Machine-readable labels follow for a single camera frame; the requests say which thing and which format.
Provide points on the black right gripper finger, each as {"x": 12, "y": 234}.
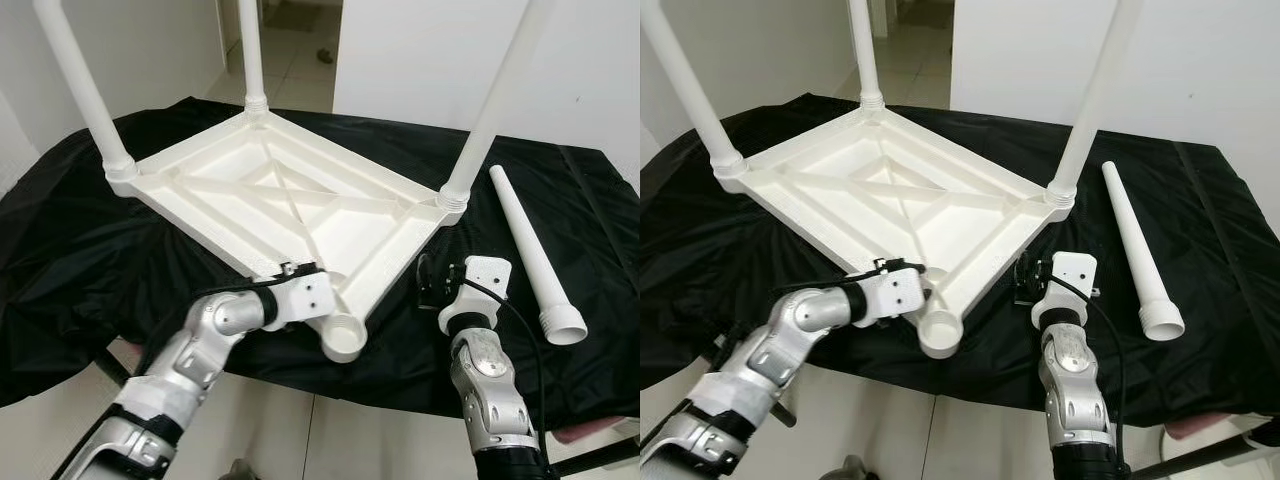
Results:
{"x": 422, "y": 275}
{"x": 1020, "y": 272}

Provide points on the white tapered plastic table leg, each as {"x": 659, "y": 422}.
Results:
{"x": 495, "y": 100}
{"x": 1095, "y": 100}
{"x": 80, "y": 90}
{"x": 690, "y": 90}
{"x": 865, "y": 50}
{"x": 530, "y": 250}
{"x": 252, "y": 50}
{"x": 1135, "y": 240}

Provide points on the white plastic table top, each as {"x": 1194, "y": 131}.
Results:
{"x": 880, "y": 200}
{"x": 280, "y": 210}

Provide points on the black table cloth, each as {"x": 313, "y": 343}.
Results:
{"x": 1220, "y": 250}
{"x": 590, "y": 230}

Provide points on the small brown crumpled object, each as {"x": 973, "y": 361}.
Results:
{"x": 325, "y": 55}

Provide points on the silver robot left leg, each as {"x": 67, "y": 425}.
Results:
{"x": 860, "y": 470}
{"x": 240, "y": 470}

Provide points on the black metal table leg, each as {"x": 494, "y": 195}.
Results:
{"x": 112, "y": 365}
{"x": 722, "y": 352}

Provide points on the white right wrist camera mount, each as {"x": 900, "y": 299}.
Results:
{"x": 485, "y": 280}
{"x": 1070, "y": 275}

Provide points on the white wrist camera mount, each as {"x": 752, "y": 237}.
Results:
{"x": 305, "y": 295}
{"x": 1070, "y": 275}
{"x": 895, "y": 292}
{"x": 485, "y": 280}

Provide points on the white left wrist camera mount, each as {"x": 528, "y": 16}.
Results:
{"x": 305, "y": 295}
{"x": 895, "y": 292}

